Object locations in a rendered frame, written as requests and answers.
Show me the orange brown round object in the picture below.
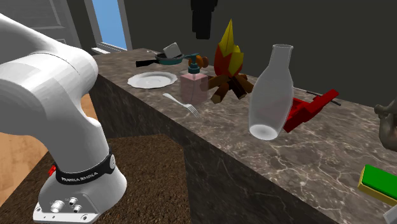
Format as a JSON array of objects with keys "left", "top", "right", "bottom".
[{"left": 188, "top": 55, "right": 210, "bottom": 70}]

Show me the grey cube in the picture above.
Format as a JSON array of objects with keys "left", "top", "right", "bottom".
[{"left": 162, "top": 42, "right": 183, "bottom": 59}]

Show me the toy campfire with flames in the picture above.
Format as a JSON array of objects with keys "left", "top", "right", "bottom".
[{"left": 200, "top": 18, "right": 255, "bottom": 105}]

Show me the pink soap dispenser teal pump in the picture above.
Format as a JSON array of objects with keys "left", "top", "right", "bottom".
[{"left": 180, "top": 53, "right": 209, "bottom": 106}]

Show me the white scalloped plate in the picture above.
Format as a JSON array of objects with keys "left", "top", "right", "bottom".
[{"left": 127, "top": 71, "right": 179, "bottom": 90}]

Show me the silver fork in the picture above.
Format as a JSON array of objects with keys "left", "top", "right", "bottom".
[{"left": 162, "top": 92, "right": 202, "bottom": 119}]

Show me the clear glass carafe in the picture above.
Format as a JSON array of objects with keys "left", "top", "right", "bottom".
[{"left": 248, "top": 44, "right": 295, "bottom": 141}]

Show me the red clamp tool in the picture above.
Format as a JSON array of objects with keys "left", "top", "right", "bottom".
[{"left": 282, "top": 87, "right": 342, "bottom": 134}]

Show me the brown speckled robot stand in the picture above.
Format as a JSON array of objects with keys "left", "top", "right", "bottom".
[{"left": 0, "top": 134, "right": 192, "bottom": 224}]

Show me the grey panelled door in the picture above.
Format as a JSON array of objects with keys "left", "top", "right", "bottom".
[{"left": 0, "top": 0, "right": 83, "bottom": 51}]

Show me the grey brown figure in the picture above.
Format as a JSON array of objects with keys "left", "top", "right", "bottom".
[{"left": 373, "top": 99, "right": 397, "bottom": 153}]

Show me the white object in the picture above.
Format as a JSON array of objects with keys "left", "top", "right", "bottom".
[{"left": 383, "top": 204, "right": 397, "bottom": 224}]

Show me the teal frying pan black handle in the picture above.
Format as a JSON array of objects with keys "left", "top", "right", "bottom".
[{"left": 135, "top": 52, "right": 186, "bottom": 68}]

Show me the window with grey frame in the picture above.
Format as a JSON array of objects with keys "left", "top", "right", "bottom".
[{"left": 83, "top": 0, "right": 134, "bottom": 55}]

